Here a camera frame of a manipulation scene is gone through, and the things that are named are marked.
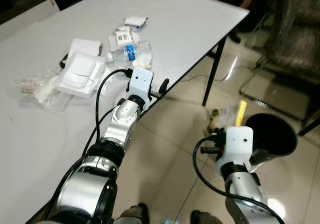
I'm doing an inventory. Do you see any yellow green plastic wrapper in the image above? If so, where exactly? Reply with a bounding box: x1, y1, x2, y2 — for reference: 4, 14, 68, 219
206, 99, 248, 135

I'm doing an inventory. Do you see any white printed paper package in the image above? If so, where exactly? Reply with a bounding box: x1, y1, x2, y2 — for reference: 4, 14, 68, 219
114, 26, 141, 47

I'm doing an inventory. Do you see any black round rubbish bin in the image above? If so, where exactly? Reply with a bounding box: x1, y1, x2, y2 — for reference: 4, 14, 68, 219
245, 113, 299, 166

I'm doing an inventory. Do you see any clear plastic bottle blue label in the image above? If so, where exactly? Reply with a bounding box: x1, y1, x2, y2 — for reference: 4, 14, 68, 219
106, 40, 152, 62

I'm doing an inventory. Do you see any white table with black legs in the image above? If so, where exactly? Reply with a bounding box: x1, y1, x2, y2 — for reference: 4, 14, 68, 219
0, 0, 250, 224

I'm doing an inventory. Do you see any white styrofoam food container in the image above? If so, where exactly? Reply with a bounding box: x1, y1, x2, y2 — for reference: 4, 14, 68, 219
55, 38, 108, 99

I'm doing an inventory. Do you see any small black object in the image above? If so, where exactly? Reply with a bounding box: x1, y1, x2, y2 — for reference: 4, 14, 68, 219
59, 54, 70, 69

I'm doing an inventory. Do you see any clear plastic bag with food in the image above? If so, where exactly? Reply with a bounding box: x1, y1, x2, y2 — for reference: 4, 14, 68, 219
14, 68, 61, 94

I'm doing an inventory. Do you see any grey checked fabric chair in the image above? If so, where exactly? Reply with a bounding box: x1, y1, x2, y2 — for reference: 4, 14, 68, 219
239, 0, 320, 125

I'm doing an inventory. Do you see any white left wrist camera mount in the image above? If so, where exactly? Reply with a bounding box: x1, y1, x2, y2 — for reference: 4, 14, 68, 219
127, 68, 155, 101

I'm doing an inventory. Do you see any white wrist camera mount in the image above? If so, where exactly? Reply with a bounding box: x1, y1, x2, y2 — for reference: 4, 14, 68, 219
127, 68, 155, 101
217, 127, 253, 166

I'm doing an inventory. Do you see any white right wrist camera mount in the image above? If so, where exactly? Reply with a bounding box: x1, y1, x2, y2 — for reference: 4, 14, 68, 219
217, 127, 253, 166

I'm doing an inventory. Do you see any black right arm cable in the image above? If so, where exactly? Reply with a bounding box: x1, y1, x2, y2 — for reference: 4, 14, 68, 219
192, 137, 286, 224

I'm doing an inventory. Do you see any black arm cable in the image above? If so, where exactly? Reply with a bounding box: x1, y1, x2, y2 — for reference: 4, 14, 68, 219
50, 68, 133, 210
192, 137, 286, 224

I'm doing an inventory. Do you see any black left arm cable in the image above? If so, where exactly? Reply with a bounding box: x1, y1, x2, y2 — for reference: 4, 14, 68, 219
50, 68, 133, 210

